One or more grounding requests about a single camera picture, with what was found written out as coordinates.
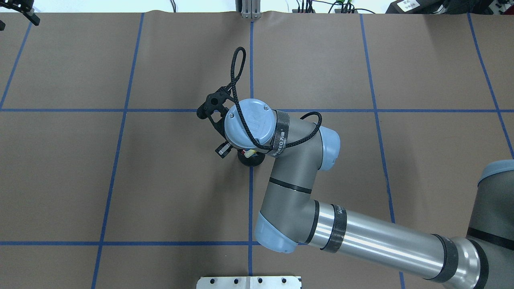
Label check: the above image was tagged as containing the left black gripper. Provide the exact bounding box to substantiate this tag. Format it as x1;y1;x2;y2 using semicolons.
0;0;41;31

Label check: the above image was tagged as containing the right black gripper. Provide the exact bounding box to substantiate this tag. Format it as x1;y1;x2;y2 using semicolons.
209;110;237;159

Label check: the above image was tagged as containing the black mesh pen cup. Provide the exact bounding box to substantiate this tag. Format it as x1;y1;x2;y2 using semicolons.
237;149;265;167

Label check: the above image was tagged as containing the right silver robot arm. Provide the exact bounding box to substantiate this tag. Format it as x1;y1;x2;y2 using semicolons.
174;99;513;289

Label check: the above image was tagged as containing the yellow highlighter pen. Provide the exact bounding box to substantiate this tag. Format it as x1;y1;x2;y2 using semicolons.
244;149;257;159

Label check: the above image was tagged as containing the left grey usb hub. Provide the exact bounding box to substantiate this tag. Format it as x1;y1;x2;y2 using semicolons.
292;0;316;14

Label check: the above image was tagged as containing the grey usb hub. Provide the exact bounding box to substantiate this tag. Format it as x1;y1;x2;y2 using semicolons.
292;0;316;14
335;0;357;14

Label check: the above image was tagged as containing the right grey usb hub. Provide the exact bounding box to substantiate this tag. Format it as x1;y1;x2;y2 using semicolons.
335;0;357;14

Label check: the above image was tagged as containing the black labelled box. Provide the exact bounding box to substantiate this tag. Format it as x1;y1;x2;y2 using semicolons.
386;0;448;14

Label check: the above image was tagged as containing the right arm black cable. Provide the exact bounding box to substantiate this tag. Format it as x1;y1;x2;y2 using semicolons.
229;47;323;152

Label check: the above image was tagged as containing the metal base plate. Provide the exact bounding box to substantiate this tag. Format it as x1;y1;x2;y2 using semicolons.
196;276;303;289

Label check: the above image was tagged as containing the aluminium frame post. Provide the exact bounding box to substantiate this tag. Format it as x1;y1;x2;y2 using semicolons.
236;0;262;20

